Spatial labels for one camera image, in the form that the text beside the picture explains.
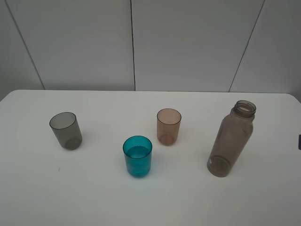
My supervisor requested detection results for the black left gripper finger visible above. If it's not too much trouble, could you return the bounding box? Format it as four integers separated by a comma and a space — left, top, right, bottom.
298, 134, 301, 150

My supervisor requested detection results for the brown translucent plastic bottle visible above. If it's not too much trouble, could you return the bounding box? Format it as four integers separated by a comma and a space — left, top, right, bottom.
207, 100, 256, 178

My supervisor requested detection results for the brown translucent plastic cup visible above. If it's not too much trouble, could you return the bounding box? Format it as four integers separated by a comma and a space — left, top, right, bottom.
157, 108, 182, 145

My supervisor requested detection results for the teal translucent plastic cup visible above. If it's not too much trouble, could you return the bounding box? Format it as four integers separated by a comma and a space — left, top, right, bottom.
123, 136, 153, 178

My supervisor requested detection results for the grey translucent plastic cup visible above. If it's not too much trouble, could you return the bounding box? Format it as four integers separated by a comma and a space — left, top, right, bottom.
49, 112, 82, 150

